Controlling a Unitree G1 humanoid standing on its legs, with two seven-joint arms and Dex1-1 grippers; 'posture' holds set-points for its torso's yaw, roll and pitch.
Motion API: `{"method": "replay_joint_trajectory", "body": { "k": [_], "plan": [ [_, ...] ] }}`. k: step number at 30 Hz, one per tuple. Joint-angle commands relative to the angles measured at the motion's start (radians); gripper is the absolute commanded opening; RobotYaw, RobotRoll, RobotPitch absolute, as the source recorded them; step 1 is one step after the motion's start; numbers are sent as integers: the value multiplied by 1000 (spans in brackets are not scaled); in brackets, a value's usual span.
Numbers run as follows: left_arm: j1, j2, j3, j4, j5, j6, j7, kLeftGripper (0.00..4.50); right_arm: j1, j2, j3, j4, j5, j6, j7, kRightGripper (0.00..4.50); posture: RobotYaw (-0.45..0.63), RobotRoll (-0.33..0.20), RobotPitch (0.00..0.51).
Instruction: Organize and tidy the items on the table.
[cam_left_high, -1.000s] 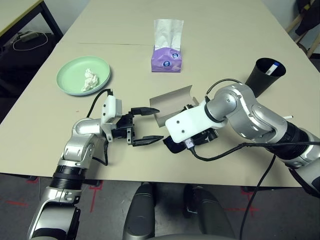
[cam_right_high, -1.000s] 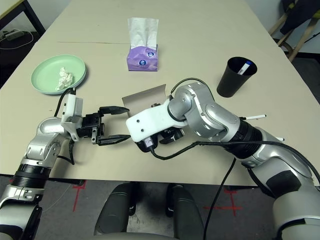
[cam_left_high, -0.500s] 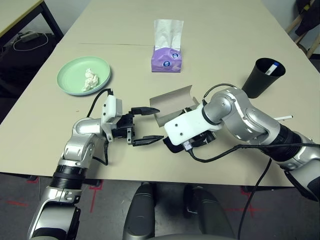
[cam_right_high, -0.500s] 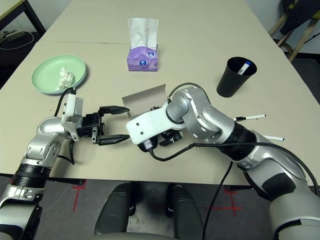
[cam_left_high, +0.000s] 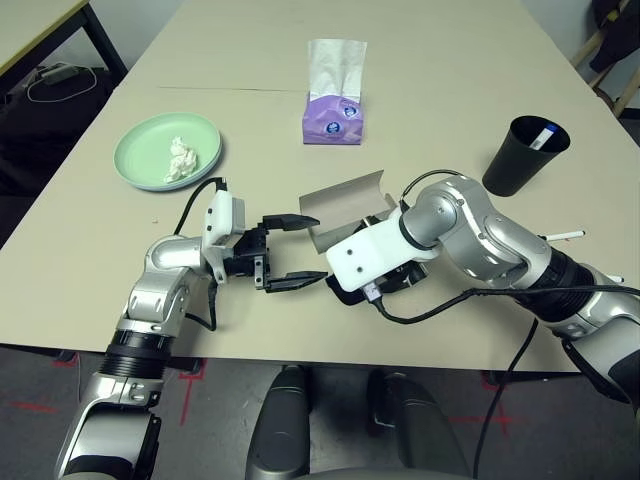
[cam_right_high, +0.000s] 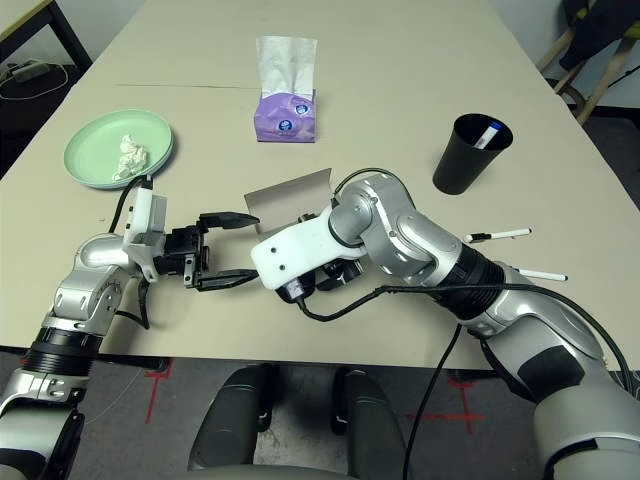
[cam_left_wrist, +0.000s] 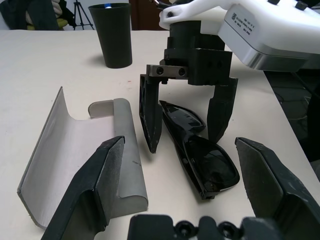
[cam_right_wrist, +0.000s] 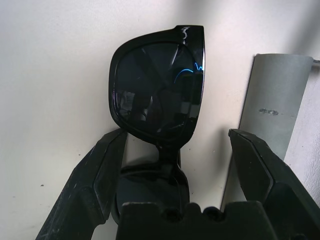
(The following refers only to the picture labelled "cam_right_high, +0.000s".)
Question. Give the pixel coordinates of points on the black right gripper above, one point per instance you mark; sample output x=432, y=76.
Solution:
x=340, y=275

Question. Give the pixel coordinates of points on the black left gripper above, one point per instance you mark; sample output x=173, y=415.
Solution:
x=180, y=250

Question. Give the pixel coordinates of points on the grey glasses case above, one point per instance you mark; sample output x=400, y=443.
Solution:
x=285, y=200

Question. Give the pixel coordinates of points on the light green plate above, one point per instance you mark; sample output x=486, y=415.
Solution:
x=95, y=145

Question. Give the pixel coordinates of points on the white pen black cap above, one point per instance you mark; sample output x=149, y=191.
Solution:
x=505, y=234

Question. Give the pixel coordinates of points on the white pen blue cap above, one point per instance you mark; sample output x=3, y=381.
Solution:
x=542, y=274
x=487, y=135

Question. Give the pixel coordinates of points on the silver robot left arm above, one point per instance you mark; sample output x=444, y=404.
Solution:
x=85, y=290

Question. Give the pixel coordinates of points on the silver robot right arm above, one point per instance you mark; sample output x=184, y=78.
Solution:
x=425, y=240

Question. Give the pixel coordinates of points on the purple tissue pack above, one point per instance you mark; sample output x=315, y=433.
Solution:
x=282, y=122

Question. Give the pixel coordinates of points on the black table foot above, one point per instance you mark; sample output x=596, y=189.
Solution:
x=475, y=376
x=130, y=363

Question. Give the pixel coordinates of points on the grey robot right leg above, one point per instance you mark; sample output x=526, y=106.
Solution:
x=367, y=430

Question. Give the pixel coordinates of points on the grey robot leg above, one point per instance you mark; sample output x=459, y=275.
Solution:
x=367, y=430
x=230, y=425

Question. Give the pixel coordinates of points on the red floor tape cross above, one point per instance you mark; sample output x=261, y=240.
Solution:
x=465, y=415
x=155, y=395

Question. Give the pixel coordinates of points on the black plastic cup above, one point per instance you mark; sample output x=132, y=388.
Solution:
x=460, y=165

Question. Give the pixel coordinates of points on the grey robot left leg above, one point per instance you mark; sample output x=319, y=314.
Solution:
x=230, y=425

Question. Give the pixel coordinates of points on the white upright tissue sheet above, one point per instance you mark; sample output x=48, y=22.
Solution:
x=287, y=65

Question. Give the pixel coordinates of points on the grey power strip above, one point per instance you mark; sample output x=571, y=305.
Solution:
x=27, y=70

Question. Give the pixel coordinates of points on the wooden stool green seat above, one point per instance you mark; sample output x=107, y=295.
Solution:
x=595, y=95

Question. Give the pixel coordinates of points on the dark mat white lines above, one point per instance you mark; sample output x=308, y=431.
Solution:
x=632, y=385

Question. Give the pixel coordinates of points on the black tripod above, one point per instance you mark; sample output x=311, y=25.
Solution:
x=622, y=76

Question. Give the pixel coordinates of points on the dark jacket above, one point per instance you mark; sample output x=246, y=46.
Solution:
x=595, y=35

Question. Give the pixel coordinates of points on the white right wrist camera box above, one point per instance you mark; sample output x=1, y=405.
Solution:
x=295, y=250

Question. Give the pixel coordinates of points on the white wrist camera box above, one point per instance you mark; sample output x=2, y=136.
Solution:
x=295, y=250
x=145, y=215

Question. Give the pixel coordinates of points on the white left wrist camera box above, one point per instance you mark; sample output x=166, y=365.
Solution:
x=145, y=215

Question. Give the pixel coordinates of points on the beige side table black frame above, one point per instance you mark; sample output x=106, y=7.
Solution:
x=25, y=20

